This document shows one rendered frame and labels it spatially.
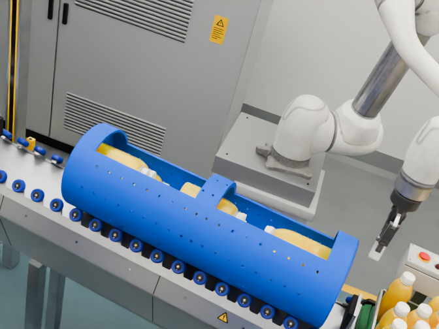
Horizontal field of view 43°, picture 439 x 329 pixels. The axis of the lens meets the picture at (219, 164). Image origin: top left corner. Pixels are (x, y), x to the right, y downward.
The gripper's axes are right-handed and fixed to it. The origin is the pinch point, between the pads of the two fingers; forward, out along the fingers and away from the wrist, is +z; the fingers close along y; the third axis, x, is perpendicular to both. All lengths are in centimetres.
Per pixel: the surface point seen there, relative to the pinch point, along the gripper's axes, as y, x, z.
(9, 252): 29, 146, 115
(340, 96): 269, 42, 78
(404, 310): -0.2, -14.4, 15.5
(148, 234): -15, 61, 19
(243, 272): -15.0, 30.6, 16.0
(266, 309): -11.3, 21.0, 28.6
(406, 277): 14.0, -13.0, 15.5
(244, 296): -10.9, 28.3, 28.2
